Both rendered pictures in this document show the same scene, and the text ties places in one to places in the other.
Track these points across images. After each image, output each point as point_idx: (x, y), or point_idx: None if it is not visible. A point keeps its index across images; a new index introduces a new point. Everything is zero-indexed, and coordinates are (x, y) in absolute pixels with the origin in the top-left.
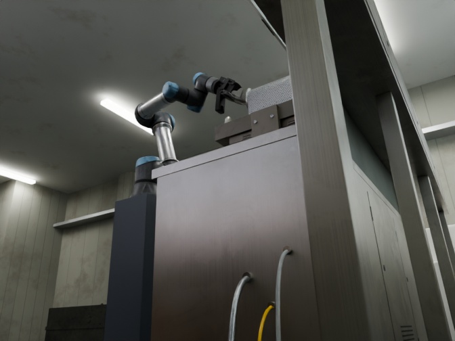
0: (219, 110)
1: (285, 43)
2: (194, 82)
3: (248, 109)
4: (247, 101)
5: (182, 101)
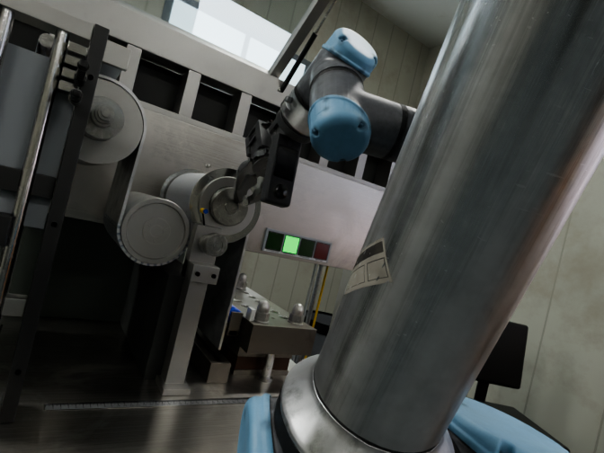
0: (280, 207)
1: (295, 256)
2: (368, 76)
3: (246, 241)
4: (253, 222)
5: (391, 161)
